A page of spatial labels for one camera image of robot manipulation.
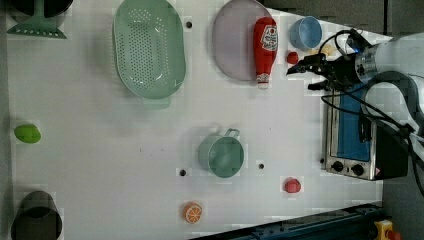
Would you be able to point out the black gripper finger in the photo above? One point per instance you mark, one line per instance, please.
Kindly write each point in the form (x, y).
(325, 85)
(312, 63)

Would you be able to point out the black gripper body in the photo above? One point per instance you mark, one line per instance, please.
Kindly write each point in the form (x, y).
(341, 73)

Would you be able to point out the red plush ketchup bottle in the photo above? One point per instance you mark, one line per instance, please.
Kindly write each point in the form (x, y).
(265, 46)

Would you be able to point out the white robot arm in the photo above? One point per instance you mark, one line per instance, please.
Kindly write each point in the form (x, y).
(398, 62)

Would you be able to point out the grey round plate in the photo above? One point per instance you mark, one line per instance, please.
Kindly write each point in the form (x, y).
(232, 38)

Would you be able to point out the plush banana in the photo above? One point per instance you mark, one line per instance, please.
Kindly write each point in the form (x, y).
(327, 49)

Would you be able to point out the small red plush strawberry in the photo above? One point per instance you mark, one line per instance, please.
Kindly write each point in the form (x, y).
(292, 58)

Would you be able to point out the blue bowl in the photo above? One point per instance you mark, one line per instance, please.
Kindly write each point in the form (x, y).
(306, 33)

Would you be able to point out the black toaster oven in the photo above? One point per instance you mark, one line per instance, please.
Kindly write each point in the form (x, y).
(359, 147)

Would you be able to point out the red plush strawberry green top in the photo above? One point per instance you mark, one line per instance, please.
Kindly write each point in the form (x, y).
(292, 186)

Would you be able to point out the green mug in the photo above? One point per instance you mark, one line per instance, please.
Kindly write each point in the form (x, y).
(222, 155)

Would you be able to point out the yellow red emergency button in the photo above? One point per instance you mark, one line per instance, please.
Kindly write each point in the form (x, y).
(385, 231)

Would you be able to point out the green colander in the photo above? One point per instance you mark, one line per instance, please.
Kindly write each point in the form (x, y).
(149, 50)

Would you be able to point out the plush orange slice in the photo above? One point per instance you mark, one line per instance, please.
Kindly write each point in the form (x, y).
(192, 212)

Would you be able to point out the black cylinder cup upper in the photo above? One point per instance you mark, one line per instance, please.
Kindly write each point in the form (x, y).
(52, 8)

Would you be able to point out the black cylinder cup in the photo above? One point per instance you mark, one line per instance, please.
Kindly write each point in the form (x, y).
(37, 218)
(52, 8)

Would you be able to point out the green spatula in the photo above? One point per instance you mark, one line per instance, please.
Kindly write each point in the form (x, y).
(38, 24)

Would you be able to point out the green plush lime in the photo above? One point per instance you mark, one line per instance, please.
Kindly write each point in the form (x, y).
(27, 133)

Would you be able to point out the black cylinder cup lower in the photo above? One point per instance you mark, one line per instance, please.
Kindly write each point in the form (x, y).
(37, 218)

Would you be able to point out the blue metal frame rail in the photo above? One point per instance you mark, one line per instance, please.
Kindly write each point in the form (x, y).
(353, 223)

